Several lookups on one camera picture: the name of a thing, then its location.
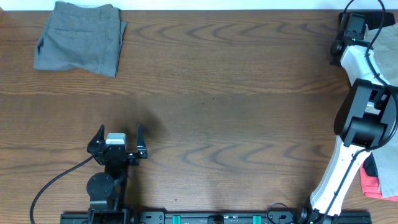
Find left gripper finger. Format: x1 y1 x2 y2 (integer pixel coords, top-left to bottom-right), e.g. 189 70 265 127
87 124 104 153
137 125 148 159

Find khaki green shorts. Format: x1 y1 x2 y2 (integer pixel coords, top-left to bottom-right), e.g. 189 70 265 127
363 22 398 198

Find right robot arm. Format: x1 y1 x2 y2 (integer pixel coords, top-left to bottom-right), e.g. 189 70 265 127
295 29 397 223

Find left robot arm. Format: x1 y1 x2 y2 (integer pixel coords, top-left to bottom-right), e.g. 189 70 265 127
86 125 148 224

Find black folded garment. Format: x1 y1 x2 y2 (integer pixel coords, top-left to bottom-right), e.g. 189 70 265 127
353 11 397 30

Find folded grey shorts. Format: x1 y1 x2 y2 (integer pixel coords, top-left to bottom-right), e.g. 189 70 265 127
34 1 127 78

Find red folded garment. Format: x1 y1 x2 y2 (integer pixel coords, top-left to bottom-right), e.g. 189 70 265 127
359 167 397 202

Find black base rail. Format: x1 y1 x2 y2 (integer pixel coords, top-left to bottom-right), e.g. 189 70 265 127
60 210 373 224

